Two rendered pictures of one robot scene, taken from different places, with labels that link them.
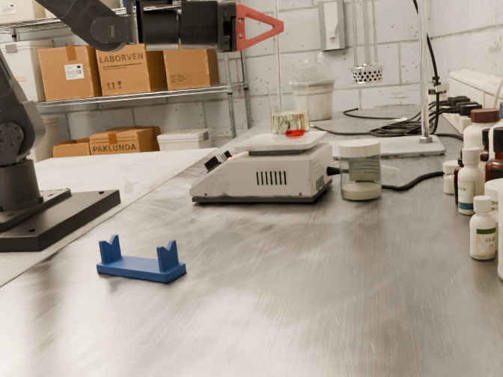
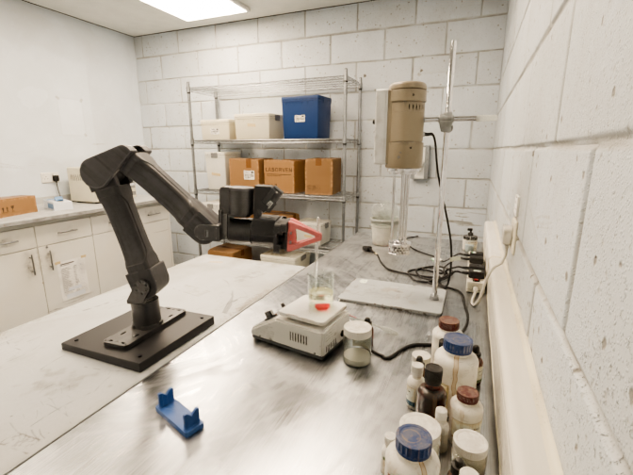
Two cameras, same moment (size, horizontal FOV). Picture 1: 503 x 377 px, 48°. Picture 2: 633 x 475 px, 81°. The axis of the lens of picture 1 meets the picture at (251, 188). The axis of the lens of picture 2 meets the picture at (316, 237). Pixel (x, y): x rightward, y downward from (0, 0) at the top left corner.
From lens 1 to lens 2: 0.31 m
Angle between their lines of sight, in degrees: 9
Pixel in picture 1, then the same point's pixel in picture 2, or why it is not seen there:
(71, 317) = (114, 463)
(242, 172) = (282, 329)
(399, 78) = (462, 203)
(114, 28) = (208, 231)
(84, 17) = (191, 222)
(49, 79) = (234, 177)
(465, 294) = not seen: outside the picture
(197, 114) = (324, 208)
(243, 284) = (226, 456)
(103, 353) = not seen: outside the picture
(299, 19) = not seen: hidden behind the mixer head
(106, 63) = (269, 171)
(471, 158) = (415, 373)
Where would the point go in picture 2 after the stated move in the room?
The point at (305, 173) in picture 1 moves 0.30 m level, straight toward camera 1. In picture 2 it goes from (318, 341) to (263, 448)
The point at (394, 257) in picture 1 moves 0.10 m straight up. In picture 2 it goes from (332, 452) to (333, 393)
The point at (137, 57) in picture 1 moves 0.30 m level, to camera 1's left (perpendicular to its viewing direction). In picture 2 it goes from (288, 171) to (252, 171)
